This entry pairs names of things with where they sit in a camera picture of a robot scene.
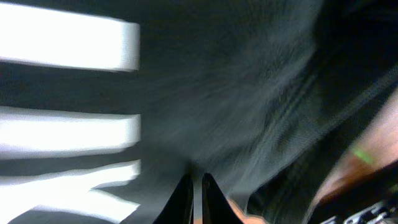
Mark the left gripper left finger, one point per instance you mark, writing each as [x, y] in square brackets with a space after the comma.
[179, 207]

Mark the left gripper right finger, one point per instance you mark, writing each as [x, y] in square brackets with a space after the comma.
[215, 207]

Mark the dark green t-shirt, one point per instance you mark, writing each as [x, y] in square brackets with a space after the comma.
[106, 105]

